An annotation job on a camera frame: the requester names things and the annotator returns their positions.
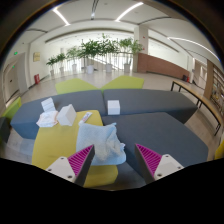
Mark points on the lime green upholstered seat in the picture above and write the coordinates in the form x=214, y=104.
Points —
x=125, y=82
x=75, y=86
x=12, y=108

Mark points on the tall white cardboard box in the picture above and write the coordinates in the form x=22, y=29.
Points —
x=66, y=115

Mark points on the yellow wall picture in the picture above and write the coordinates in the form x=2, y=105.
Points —
x=36, y=56

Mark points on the green exit sign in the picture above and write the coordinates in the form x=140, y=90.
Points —
x=15, y=52

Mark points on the white tissue pack stack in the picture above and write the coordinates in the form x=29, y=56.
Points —
x=48, y=104

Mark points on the light blue towel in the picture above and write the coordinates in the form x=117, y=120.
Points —
x=96, y=140

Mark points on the row of potted plants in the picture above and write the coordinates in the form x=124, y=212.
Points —
x=96, y=50

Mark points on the dark grey cube seat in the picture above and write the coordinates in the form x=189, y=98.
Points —
x=4, y=128

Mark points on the small white cube box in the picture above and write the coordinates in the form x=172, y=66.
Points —
x=113, y=107

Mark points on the wooden bench with black legs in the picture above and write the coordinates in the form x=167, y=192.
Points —
x=200, y=96

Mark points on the small white tube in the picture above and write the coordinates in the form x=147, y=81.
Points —
x=85, y=118

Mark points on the ceiling light strips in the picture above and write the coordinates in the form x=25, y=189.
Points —
x=128, y=11

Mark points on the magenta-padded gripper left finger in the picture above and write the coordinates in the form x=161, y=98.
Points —
x=63, y=168

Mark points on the red bin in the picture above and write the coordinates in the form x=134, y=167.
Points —
x=37, y=79

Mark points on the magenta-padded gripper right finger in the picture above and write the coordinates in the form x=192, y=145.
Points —
x=165, y=166

